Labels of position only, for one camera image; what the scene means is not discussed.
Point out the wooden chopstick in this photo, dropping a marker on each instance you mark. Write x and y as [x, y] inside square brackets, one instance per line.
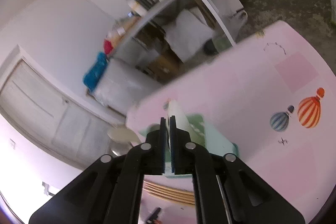
[172, 196]
[167, 188]

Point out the large wrapped white bundle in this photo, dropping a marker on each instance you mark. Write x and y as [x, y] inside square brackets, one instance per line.
[122, 86]

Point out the pink balloon tablecloth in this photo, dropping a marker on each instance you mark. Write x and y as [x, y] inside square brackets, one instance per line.
[273, 96]

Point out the steel spoon front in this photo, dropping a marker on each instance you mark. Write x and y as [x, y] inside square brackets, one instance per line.
[120, 149]

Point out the blue plastic bag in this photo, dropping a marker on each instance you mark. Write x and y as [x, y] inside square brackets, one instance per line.
[93, 75]

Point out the white side table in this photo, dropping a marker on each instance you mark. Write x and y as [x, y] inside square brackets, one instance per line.
[165, 12]

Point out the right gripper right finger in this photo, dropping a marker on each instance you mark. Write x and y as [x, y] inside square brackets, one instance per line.
[226, 189]

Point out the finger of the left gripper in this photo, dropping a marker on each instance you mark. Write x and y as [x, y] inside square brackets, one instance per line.
[153, 218]

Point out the white bottle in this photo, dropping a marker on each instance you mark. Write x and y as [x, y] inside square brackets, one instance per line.
[137, 7]

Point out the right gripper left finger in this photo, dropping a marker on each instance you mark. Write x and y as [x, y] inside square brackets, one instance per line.
[110, 189]

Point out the mint green utensil holder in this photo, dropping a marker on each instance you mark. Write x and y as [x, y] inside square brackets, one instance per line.
[205, 134]

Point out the white door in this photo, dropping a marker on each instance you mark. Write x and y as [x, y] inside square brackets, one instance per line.
[50, 119]

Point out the white pillow under table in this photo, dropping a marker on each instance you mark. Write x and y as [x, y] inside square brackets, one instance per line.
[188, 33]

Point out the red bag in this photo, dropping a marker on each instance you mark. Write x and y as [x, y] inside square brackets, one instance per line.
[108, 47]

